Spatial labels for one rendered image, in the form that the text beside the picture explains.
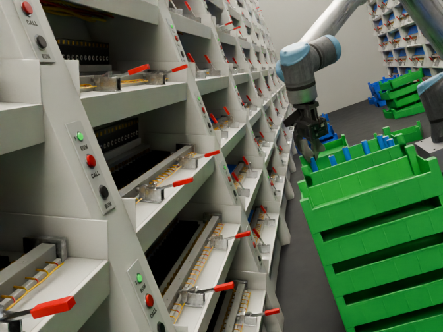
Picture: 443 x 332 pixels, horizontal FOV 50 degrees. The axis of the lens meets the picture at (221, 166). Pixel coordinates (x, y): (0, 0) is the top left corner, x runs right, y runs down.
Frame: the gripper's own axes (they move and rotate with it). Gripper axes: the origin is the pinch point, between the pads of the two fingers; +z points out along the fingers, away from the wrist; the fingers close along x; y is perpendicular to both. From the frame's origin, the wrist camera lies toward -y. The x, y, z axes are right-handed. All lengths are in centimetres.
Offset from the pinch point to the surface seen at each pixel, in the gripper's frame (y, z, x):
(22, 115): 68, -54, -77
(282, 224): -33, 40, 1
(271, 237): -10.9, 28.2, -15.7
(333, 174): 17.6, -0.9, -4.5
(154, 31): 2, -53, -40
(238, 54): -110, -19, 37
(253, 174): -26.5, 9.8, -9.4
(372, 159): 23.1, -3.0, 5.6
